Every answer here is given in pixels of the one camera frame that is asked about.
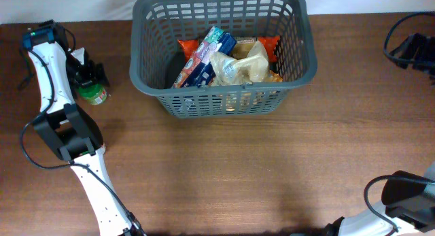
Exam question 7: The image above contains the orange spaghetti pasta packet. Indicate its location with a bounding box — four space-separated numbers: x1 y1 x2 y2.
178 36 280 63

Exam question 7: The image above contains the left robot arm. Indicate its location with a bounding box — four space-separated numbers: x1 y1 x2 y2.
20 20 145 235

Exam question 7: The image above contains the white blue tissue pack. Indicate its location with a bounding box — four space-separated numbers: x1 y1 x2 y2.
172 27 237 88

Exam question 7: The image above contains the grey plastic shopping basket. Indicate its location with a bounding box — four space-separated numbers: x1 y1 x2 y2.
130 0 317 118

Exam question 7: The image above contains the beige printed snack bag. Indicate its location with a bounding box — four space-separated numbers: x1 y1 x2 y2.
209 69 283 111

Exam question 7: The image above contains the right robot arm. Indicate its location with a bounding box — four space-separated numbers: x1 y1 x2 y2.
318 164 434 235

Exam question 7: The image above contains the clear bag of beige powder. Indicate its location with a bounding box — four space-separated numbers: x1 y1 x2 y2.
209 41 270 86

